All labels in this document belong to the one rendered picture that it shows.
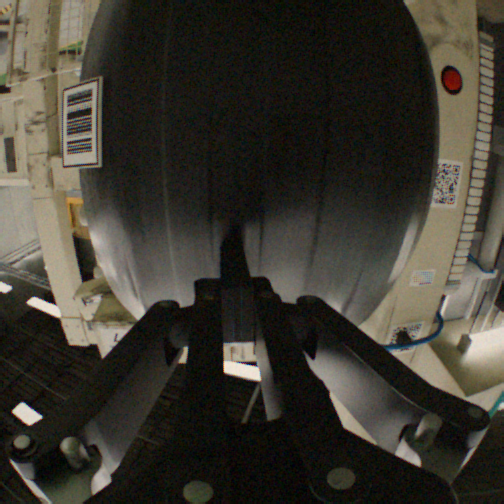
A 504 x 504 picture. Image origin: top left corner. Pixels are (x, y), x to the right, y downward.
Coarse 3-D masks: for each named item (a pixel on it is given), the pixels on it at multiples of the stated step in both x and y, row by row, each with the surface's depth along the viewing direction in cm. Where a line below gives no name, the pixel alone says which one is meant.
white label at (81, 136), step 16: (96, 80) 17; (64, 96) 18; (80, 96) 18; (96, 96) 17; (64, 112) 18; (80, 112) 18; (96, 112) 18; (64, 128) 19; (80, 128) 18; (96, 128) 18; (64, 144) 19; (80, 144) 19; (96, 144) 18; (64, 160) 19; (80, 160) 19; (96, 160) 18
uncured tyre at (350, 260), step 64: (128, 0) 16; (192, 0) 16; (256, 0) 16; (320, 0) 17; (384, 0) 18; (128, 64) 17; (192, 64) 17; (256, 64) 17; (320, 64) 17; (384, 64) 18; (128, 128) 18; (192, 128) 18; (256, 128) 18; (320, 128) 18; (384, 128) 19; (128, 192) 19; (192, 192) 19; (256, 192) 20; (320, 192) 20; (384, 192) 20; (128, 256) 22; (192, 256) 21; (256, 256) 22; (320, 256) 22; (384, 256) 23
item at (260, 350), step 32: (256, 320) 13; (288, 320) 12; (256, 352) 13; (288, 352) 10; (288, 384) 8; (320, 384) 8; (288, 416) 7; (320, 416) 7; (320, 448) 5; (352, 448) 5; (320, 480) 5; (352, 480) 5
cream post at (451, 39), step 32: (448, 0) 30; (448, 32) 32; (448, 64) 35; (448, 96) 37; (448, 128) 39; (448, 224) 45; (416, 256) 47; (448, 256) 48; (416, 288) 49; (384, 320) 51; (416, 320) 52; (416, 352) 56; (352, 416) 62
